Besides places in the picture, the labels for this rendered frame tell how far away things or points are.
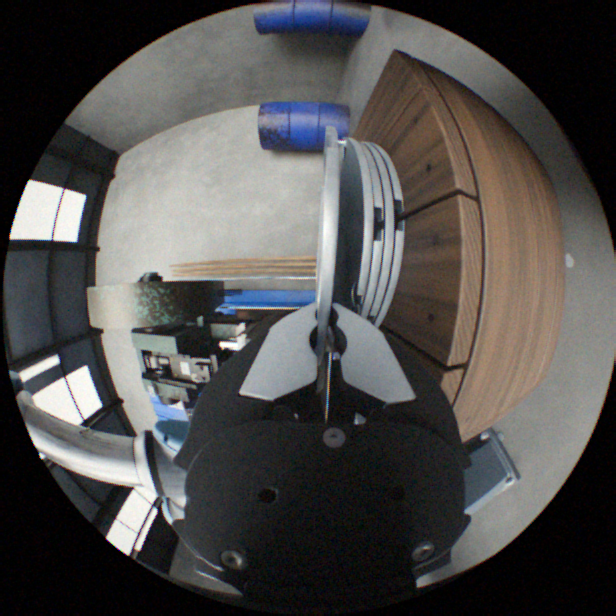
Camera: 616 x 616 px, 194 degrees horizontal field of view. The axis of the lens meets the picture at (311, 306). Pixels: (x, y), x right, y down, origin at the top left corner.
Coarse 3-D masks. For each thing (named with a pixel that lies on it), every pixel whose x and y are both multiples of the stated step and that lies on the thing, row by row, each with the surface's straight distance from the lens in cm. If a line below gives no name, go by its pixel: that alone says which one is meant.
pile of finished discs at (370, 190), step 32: (352, 160) 21; (384, 160) 20; (352, 192) 20; (384, 192) 15; (352, 224) 19; (384, 224) 16; (352, 256) 18; (384, 256) 14; (352, 288) 17; (384, 288) 15
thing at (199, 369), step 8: (200, 352) 109; (208, 352) 107; (176, 360) 112; (184, 360) 108; (192, 360) 105; (200, 360) 102; (208, 360) 100; (176, 368) 115; (184, 368) 111; (192, 368) 108; (200, 368) 99; (208, 368) 99; (176, 376) 118; (184, 376) 114; (192, 376) 109; (200, 376) 103; (208, 376) 100
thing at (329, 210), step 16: (336, 144) 13; (336, 160) 12; (336, 176) 11; (336, 192) 10; (320, 208) 37; (336, 208) 10; (320, 224) 20; (336, 224) 10; (320, 240) 18; (336, 240) 10; (320, 256) 18; (320, 272) 10; (320, 288) 10; (320, 304) 10; (320, 320) 11; (320, 336) 12; (320, 352) 14
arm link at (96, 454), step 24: (24, 408) 44; (48, 432) 40; (72, 432) 38; (96, 432) 37; (144, 432) 35; (168, 432) 32; (48, 456) 43; (72, 456) 37; (96, 456) 35; (120, 456) 34; (144, 456) 32; (168, 456) 31; (120, 480) 36; (144, 480) 34; (168, 480) 32
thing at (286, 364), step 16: (288, 320) 10; (304, 320) 10; (272, 336) 9; (288, 336) 9; (304, 336) 9; (272, 352) 8; (288, 352) 8; (304, 352) 8; (256, 368) 7; (272, 368) 7; (288, 368) 7; (304, 368) 7; (256, 384) 7; (272, 384) 7; (288, 384) 7; (304, 384) 7; (272, 400) 6; (288, 400) 7; (304, 400) 7
